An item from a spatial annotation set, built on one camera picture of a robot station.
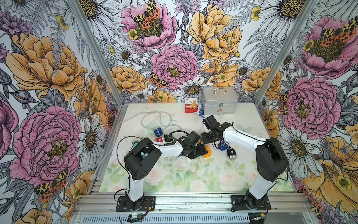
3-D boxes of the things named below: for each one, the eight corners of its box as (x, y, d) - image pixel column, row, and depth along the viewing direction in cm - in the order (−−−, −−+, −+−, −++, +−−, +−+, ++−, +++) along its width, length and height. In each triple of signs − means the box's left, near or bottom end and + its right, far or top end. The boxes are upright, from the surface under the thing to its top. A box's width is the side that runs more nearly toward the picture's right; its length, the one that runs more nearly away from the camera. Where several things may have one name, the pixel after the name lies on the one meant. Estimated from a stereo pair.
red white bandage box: (184, 113, 116) (184, 110, 113) (184, 100, 125) (184, 98, 123) (198, 113, 116) (198, 110, 114) (196, 100, 125) (197, 98, 123)
